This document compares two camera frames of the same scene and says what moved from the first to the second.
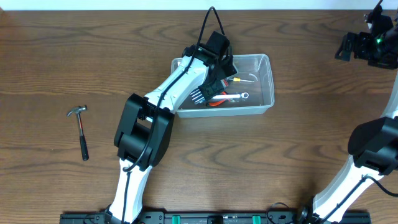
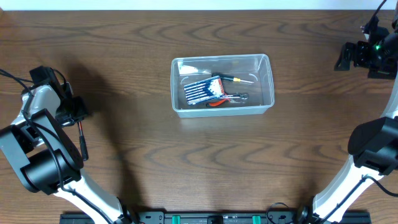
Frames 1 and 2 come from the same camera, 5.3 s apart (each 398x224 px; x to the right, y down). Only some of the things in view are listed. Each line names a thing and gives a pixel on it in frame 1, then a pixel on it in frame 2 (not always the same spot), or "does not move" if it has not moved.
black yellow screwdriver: [238, 79] does not move
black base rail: [213, 218] does not move
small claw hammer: [83, 142] does not move
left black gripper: [212, 88] to [73, 110]
